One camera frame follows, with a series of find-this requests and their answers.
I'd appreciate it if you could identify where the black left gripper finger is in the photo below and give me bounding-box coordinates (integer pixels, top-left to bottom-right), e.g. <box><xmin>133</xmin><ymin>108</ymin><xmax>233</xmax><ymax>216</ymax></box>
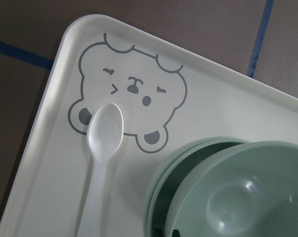
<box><xmin>172</xmin><ymin>230</ymin><xmax>181</xmax><ymax>237</ymax></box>

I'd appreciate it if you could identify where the green bowl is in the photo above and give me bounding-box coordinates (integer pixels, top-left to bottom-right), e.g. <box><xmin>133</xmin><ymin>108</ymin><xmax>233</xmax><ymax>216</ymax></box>
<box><xmin>164</xmin><ymin>141</ymin><xmax>298</xmax><ymax>237</ymax></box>
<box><xmin>143</xmin><ymin>137</ymin><xmax>248</xmax><ymax>237</ymax></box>

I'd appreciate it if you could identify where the white plastic spoon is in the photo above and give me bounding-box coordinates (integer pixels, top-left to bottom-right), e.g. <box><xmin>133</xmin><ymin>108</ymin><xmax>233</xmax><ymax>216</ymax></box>
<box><xmin>77</xmin><ymin>103</ymin><xmax>123</xmax><ymax>237</ymax></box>

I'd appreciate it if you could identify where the white bear tray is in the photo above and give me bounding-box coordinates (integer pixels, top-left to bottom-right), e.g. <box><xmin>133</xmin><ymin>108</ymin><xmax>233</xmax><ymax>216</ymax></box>
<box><xmin>0</xmin><ymin>14</ymin><xmax>298</xmax><ymax>237</ymax></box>

